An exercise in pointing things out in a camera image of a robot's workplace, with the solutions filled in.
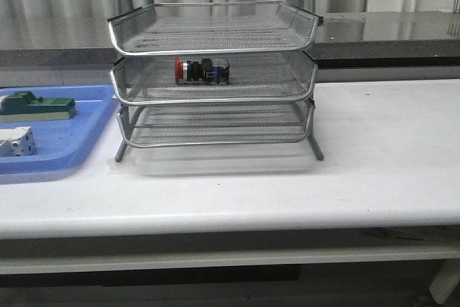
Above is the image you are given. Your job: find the white table leg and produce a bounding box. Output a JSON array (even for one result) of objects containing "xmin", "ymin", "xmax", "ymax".
[{"xmin": 428, "ymin": 259, "xmax": 460, "ymax": 305}]

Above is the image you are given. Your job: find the dark granite counter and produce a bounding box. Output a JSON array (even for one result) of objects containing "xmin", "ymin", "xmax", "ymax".
[{"xmin": 1, "ymin": 12, "xmax": 459, "ymax": 68}]

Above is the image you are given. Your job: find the silver mesh tray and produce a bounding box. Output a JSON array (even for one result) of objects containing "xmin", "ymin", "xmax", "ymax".
[
  {"xmin": 110, "ymin": 51, "xmax": 318, "ymax": 106},
  {"xmin": 116, "ymin": 101, "xmax": 314, "ymax": 148},
  {"xmin": 108, "ymin": 1, "xmax": 321, "ymax": 56}
]

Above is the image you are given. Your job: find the silver metal rack frame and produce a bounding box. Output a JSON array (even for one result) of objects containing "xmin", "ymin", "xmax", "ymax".
[{"xmin": 113, "ymin": 0, "xmax": 326, "ymax": 162}]

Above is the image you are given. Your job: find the blue plastic tray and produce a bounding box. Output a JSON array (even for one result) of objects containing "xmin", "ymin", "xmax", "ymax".
[{"xmin": 1, "ymin": 85, "xmax": 117, "ymax": 176}]

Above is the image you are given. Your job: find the green terminal block component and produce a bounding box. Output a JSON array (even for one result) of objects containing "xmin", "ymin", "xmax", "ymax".
[{"xmin": 1, "ymin": 91, "xmax": 76, "ymax": 122}]

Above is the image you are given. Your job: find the red emergency push button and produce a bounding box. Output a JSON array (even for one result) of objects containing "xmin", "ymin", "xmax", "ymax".
[{"xmin": 175, "ymin": 58, "xmax": 230, "ymax": 85}]

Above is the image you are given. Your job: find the white circuit breaker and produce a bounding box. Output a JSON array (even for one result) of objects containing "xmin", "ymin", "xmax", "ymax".
[{"xmin": 1, "ymin": 127, "xmax": 35, "ymax": 157}]

